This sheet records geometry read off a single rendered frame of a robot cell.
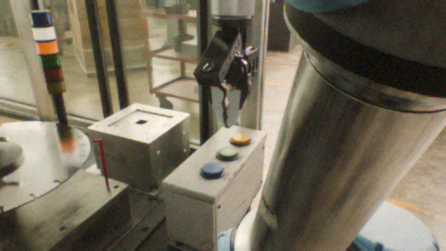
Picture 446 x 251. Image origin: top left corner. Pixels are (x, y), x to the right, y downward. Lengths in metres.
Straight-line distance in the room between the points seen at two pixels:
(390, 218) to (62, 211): 0.54
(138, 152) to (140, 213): 0.14
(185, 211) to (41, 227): 0.25
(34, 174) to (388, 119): 0.55
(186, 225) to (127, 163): 0.25
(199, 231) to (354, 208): 0.46
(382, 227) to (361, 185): 0.25
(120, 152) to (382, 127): 0.72
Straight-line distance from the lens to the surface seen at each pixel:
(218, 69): 0.56
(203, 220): 0.65
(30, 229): 0.69
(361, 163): 0.20
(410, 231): 0.48
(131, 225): 0.78
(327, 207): 0.24
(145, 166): 0.82
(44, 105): 1.32
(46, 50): 0.90
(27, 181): 0.62
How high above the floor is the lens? 1.26
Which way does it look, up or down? 25 degrees down
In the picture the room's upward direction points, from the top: straight up
